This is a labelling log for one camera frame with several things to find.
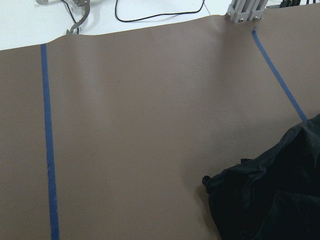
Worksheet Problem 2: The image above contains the aluminium frame post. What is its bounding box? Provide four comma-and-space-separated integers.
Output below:
225, 0, 268, 24

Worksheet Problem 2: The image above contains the metal stand with green top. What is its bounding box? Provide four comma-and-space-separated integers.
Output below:
34, 0, 91, 35

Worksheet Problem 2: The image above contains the black graphic t-shirt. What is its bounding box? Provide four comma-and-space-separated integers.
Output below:
202, 116, 320, 240

